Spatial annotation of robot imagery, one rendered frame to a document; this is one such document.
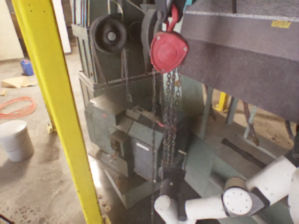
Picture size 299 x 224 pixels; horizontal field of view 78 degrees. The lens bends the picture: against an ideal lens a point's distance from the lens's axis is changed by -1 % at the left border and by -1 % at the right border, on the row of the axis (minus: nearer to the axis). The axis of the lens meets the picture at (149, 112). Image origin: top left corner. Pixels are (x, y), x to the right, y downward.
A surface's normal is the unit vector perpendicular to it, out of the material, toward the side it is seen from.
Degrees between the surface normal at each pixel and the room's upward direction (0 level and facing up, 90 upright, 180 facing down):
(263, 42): 78
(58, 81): 90
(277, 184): 61
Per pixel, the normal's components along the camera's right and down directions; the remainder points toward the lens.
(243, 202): -0.42, -0.02
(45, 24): 0.55, 0.43
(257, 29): -0.82, 0.10
